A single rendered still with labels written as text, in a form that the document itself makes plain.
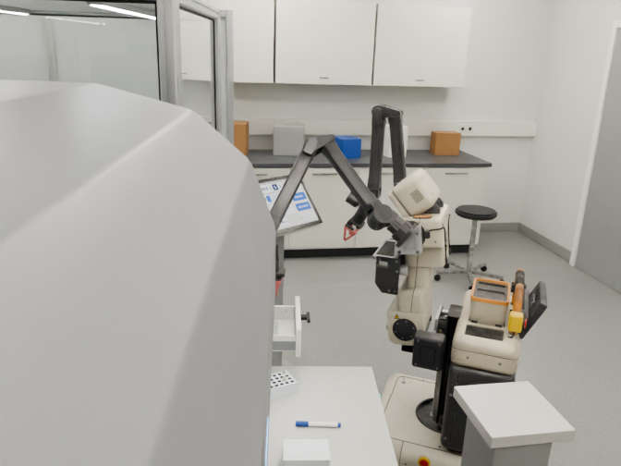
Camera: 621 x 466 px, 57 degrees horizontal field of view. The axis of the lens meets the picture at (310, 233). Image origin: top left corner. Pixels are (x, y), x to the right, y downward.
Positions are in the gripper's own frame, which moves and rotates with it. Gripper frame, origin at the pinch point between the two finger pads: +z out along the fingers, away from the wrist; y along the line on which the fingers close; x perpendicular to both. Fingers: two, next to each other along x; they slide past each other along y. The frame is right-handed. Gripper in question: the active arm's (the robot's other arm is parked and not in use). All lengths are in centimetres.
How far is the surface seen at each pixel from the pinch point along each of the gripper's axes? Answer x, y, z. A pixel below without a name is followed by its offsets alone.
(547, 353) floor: 147, 165, 98
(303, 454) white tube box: -67, 14, 20
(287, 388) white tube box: -31.8, 7.4, 21.1
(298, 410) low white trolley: -39.9, 11.4, 24.0
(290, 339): -16.7, 7.7, 10.6
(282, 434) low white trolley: -52, 7, 24
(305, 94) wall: 366, 1, -64
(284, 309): 7.1, 3.8, 8.9
